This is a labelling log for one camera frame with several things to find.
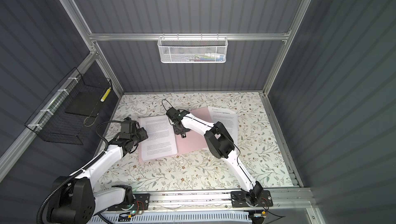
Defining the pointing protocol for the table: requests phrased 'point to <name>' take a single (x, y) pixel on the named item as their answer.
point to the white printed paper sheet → (161, 141)
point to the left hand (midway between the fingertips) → (141, 132)
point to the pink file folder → (192, 142)
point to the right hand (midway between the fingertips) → (183, 130)
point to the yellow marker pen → (105, 95)
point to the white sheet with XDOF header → (228, 120)
